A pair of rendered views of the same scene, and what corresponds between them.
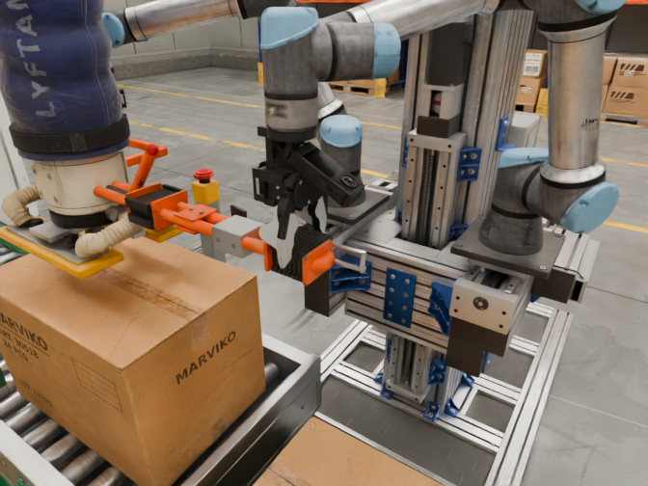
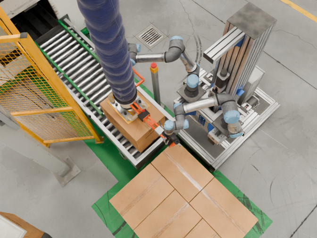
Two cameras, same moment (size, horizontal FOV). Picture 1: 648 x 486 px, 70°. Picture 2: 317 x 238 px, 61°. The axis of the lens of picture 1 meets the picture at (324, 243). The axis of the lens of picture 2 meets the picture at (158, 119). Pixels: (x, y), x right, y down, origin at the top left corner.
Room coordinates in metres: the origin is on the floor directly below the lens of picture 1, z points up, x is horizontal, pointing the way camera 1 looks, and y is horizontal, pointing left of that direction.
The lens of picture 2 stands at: (-0.13, -0.16, 3.49)
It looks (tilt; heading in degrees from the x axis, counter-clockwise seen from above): 66 degrees down; 20
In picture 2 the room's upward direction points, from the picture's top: 7 degrees counter-clockwise
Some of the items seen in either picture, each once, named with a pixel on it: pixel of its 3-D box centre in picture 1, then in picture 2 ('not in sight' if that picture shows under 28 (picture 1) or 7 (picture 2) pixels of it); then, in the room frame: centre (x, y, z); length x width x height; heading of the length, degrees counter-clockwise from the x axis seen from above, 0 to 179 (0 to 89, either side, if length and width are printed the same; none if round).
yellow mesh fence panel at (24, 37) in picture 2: not in sight; (38, 109); (0.75, 1.45, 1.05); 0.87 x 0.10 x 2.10; 109
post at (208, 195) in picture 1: (219, 300); (156, 89); (1.53, 0.42, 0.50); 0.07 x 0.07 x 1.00; 57
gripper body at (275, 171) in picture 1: (288, 166); (168, 132); (0.67, 0.05, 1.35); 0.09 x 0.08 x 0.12; 56
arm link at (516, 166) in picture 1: (526, 177); not in sight; (1.01, -0.46, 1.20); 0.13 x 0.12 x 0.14; 22
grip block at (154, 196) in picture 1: (158, 205); (144, 115); (0.85, 0.33, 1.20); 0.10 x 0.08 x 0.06; 147
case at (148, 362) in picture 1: (129, 337); (134, 117); (0.99, 0.53, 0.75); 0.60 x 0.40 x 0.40; 58
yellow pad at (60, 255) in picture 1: (55, 237); (120, 109); (0.91, 0.59, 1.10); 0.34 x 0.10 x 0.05; 57
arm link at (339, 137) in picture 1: (340, 142); (192, 82); (1.30, -0.05, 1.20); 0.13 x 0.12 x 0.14; 6
